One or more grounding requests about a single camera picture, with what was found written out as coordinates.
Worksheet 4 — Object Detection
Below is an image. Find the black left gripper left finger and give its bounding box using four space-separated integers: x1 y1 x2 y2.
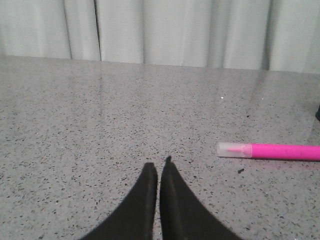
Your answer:
82 162 158 240

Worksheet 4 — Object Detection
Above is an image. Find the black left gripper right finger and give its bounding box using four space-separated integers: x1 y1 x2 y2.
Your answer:
159 156 240 240

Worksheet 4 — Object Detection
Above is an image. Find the pink marker pen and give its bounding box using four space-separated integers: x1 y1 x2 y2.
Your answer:
216 142 320 161

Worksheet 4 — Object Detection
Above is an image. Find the black mesh pen bin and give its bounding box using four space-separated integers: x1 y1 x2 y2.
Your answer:
315 106 320 121

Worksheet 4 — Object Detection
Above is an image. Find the grey curtain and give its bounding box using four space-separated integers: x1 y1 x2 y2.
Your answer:
0 0 320 74

